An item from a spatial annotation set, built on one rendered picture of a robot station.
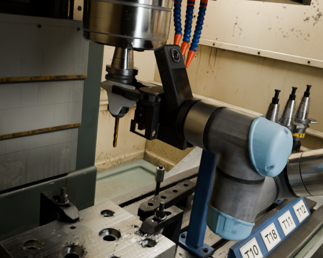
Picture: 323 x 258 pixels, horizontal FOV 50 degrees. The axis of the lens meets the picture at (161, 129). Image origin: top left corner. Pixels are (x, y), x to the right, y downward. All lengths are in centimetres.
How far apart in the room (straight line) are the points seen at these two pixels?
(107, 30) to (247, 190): 34
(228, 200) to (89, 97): 83
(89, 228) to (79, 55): 56
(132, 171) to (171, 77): 150
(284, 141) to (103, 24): 34
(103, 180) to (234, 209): 142
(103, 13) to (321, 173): 43
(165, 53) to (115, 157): 145
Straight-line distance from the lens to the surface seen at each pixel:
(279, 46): 159
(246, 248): 93
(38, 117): 113
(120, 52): 66
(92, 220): 86
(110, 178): 193
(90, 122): 130
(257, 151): 48
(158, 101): 59
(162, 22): 63
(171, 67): 57
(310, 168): 60
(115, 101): 65
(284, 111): 103
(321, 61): 152
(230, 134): 50
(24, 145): 114
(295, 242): 112
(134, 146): 205
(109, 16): 60
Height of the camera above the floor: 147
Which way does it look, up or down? 18 degrees down
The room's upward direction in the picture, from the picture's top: 8 degrees clockwise
